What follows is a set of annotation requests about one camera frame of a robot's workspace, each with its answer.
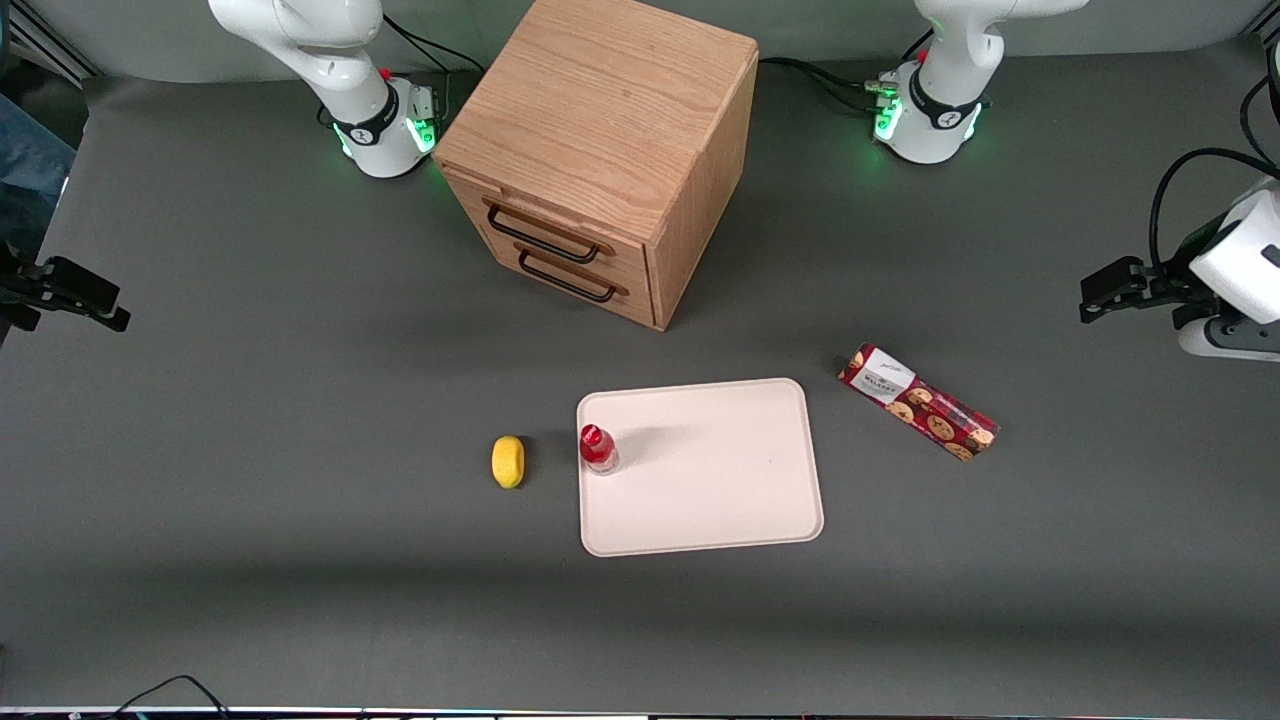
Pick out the red cookie box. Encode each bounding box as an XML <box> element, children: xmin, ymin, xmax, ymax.
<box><xmin>837</xmin><ymin>343</ymin><xmax>1002</xmax><ymax>463</ymax></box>

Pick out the beige plastic tray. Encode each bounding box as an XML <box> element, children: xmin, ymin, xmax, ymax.
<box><xmin>576</xmin><ymin>377</ymin><xmax>826</xmax><ymax>558</ymax></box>

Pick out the blue fabric clothing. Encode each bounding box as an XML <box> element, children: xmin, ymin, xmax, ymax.
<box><xmin>0</xmin><ymin>94</ymin><xmax>80</xmax><ymax>259</ymax></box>

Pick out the yellow lemon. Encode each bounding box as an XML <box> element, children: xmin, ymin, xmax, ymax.
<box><xmin>491</xmin><ymin>435</ymin><xmax>527</xmax><ymax>491</ymax></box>

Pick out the small red-capped bottle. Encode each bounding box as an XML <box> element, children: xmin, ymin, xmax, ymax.
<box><xmin>579</xmin><ymin>424</ymin><xmax>620</xmax><ymax>477</ymax></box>

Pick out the wooden drawer cabinet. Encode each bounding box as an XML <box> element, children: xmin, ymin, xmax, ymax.
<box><xmin>432</xmin><ymin>0</ymin><xmax>760</xmax><ymax>332</ymax></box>

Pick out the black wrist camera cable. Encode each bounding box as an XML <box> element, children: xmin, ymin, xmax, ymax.
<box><xmin>1149</xmin><ymin>147</ymin><xmax>1280</xmax><ymax>276</ymax></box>
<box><xmin>1240</xmin><ymin>42</ymin><xmax>1280</xmax><ymax>167</ymax></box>

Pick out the aluminium frame profile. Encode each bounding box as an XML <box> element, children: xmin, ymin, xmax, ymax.
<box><xmin>8</xmin><ymin>0</ymin><xmax>103</xmax><ymax>87</ymax></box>

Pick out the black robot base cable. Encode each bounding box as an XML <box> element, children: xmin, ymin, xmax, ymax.
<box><xmin>795</xmin><ymin>66</ymin><xmax>886</xmax><ymax>115</ymax></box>
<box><xmin>382</xmin><ymin>14</ymin><xmax>488</xmax><ymax>77</ymax></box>
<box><xmin>757</xmin><ymin>56</ymin><xmax>891</xmax><ymax>93</ymax></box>

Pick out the black cable at table edge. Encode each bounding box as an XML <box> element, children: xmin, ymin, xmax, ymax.
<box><xmin>112</xmin><ymin>675</ymin><xmax>233</xmax><ymax>720</ymax></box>

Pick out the black metal drawer handle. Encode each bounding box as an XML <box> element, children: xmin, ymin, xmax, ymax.
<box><xmin>517</xmin><ymin>250</ymin><xmax>617</xmax><ymax>304</ymax></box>
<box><xmin>487</xmin><ymin>205</ymin><xmax>601</xmax><ymax>266</ymax></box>

